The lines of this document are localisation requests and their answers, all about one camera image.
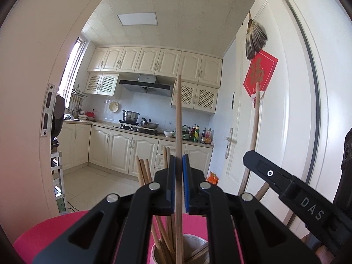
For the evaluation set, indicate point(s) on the dark wall fixture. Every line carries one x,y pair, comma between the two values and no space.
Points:
233,100

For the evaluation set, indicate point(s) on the single light wooden chopstick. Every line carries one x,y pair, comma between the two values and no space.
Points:
178,115

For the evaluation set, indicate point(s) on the square ceiling light panel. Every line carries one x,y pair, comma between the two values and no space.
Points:
137,18

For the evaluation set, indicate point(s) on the bunch of wooden chopsticks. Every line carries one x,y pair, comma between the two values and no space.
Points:
141,170

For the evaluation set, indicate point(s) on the white dishes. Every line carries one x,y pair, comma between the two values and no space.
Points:
82,114

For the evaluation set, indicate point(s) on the white open door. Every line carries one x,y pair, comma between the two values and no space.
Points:
24,101

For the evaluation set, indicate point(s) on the dark sauce bottle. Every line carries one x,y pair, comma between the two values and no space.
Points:
204,137

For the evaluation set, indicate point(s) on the steel wok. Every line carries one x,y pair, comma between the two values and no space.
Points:
150,124

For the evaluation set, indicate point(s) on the green bottle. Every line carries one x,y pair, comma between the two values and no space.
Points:
196,135

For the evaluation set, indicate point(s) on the cream lower kitchen cabinets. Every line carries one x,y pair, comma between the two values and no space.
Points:
121,151

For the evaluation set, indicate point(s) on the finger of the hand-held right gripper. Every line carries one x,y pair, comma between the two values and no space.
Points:
269,173

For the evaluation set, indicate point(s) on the red cap sauce bottle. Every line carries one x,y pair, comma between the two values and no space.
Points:
191,133

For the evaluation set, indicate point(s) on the white bowl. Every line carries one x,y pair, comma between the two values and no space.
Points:
168,134

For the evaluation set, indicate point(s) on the gas stove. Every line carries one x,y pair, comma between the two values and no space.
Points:
129,128

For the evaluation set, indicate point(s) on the pink cylindrical utensil holder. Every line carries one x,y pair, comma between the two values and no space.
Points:
194,239

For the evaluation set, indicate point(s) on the cream dotted round plate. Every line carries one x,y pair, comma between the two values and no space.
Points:
114,106

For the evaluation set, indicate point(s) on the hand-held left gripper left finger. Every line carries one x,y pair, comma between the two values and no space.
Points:
172,187

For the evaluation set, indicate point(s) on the hanging kitchen utensil rack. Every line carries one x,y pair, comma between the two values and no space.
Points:
75,101

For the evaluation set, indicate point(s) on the black kitchen appliance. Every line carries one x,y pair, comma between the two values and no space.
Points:
58,118

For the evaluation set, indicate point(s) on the kitchen window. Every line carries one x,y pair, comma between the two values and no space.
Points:
71,68

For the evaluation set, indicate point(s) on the orange snack bag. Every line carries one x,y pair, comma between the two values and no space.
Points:
212,178

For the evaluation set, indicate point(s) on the cream upper kitchen cabinets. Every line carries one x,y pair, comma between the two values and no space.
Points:
154,60

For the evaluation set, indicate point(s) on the white metal shelf rack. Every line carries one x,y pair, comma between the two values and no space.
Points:
59,170

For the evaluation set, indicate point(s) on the steel cooking pot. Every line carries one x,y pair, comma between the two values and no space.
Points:
131,117

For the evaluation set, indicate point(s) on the feather fan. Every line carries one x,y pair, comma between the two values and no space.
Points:
255,41

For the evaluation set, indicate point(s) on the black range hood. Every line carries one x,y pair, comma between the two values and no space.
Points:
143,86

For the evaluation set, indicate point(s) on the white panelled door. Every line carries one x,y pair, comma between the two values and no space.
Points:
280,115

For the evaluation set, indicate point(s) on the reddish sauce bottle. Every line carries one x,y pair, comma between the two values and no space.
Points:
209,137

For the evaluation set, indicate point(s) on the cream kitchen cabinets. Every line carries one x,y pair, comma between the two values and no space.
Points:
121,151
154,60

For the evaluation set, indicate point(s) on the red diamond door poster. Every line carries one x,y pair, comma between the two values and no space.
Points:
260,73

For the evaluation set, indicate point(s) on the metal door latch plate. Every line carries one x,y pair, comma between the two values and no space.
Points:
49,103
45,125

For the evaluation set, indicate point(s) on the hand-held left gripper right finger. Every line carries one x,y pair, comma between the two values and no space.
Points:
185,187

